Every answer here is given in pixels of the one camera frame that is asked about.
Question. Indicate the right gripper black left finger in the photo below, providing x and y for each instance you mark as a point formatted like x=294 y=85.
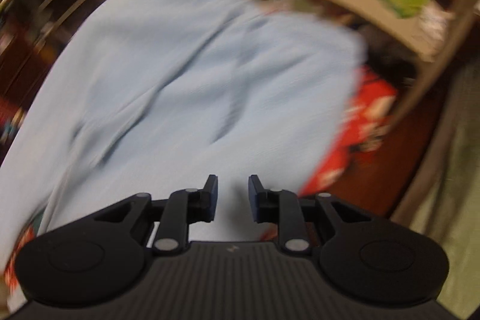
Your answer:
x=182 y=209

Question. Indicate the red patterned table cover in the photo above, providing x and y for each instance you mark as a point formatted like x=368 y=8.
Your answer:
x=356 y=128

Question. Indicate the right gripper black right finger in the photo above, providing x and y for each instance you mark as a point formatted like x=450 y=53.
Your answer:
x=281 y=208

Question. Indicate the light blue knit garment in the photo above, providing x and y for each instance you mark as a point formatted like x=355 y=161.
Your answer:
x=187 y=87

